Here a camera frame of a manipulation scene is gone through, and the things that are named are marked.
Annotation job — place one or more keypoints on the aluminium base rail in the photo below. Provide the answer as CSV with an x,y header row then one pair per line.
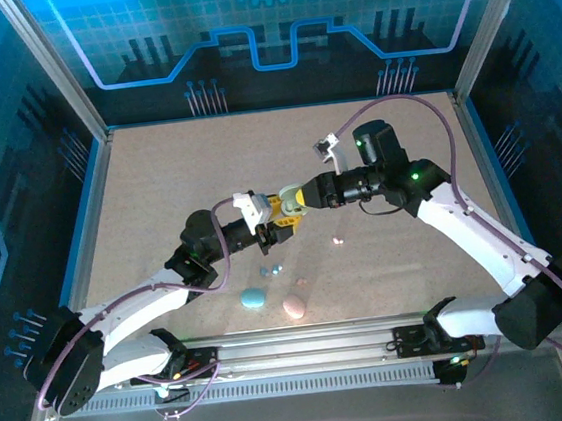
x,y
300,346

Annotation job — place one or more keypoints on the aluminium frame post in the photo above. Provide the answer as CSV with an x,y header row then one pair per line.
x,y
491,22
55,68

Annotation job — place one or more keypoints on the blue charging case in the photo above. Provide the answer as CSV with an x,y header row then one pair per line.
x,y
253,298

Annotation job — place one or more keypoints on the black controller box green light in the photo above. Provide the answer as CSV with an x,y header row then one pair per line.
x,y
449,376

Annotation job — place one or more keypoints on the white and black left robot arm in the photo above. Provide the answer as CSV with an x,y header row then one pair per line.
x,y
135,306

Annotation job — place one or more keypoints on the pink earbud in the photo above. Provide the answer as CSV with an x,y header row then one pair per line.
x,y
301,282
337,240

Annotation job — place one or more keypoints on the blue earbud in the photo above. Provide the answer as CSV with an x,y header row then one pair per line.
x,y
265,271
276,269

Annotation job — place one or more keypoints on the pink charging case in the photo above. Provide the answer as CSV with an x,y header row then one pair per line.
x,y
294,306

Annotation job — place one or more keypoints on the pale green charging case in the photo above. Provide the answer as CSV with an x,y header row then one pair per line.
x,y
286,201

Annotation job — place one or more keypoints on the aluminium table side rail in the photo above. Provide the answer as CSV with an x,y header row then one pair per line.
x,y
100,194
480,149

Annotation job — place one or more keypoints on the white connector with light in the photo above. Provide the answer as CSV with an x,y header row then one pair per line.
x,y
165,392

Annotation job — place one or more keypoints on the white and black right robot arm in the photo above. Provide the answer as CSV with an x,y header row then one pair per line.
x,y
480,240

